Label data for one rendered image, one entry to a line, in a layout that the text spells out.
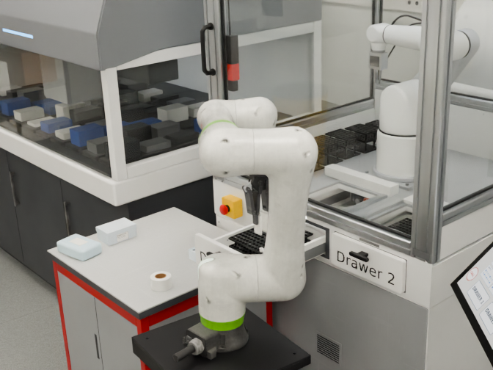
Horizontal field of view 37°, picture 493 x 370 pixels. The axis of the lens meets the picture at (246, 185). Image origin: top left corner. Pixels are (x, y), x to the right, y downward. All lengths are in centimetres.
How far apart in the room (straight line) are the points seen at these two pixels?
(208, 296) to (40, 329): 197
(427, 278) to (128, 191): 135
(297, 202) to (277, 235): 12
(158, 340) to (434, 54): 108
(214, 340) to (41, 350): 177
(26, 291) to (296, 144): 273
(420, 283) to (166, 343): 76
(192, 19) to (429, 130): 134
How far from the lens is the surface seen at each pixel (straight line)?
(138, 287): 252
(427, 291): 227
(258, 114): 217
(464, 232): 232
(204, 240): 242
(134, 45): 296
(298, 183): 180
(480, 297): 196
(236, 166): 175
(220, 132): 176
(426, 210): 217
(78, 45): 301
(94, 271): 265
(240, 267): 198
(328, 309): 260
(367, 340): 253
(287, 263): 195
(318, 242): 247
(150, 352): 209
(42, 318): 398
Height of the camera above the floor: 195
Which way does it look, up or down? 21 degrees down
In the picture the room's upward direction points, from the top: 2 degrees counter-clockwise
